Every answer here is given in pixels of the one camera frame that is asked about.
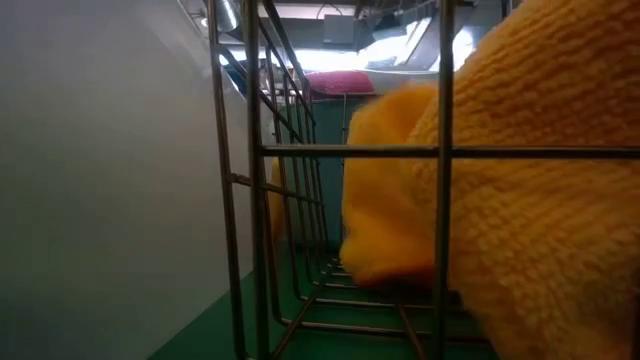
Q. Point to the tan plastic basket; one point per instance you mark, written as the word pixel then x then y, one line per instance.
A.
pixel 276 200

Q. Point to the teal plastic basket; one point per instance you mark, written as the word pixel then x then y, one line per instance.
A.
pixel 327 175

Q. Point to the pale mint plastic basket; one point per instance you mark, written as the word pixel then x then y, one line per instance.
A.
pixel 100 175

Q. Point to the orange microfiber towel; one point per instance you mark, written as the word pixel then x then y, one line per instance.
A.
pixel 540 225
pixel 385 200

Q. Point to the silver ceiling duct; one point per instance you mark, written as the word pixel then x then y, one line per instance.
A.
pixel 227 12

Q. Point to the grey box unit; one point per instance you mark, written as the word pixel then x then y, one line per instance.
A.
pixel 339 29

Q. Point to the pink microfiber towel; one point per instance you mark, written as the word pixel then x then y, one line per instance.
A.
pixel 340 82

